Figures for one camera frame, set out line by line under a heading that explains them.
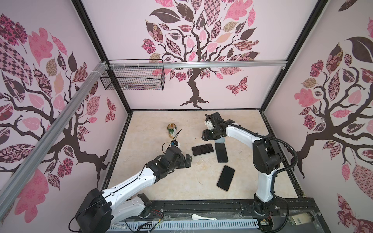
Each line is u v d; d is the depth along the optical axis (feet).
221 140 3.32
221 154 3.11
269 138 1.74
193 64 3.04
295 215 2.25
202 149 3.50
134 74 3.11
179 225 2.30
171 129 3.11
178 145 2.48
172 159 1.97
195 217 2.33
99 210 1.27
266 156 1.69
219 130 2.30
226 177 2.72
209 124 2.85
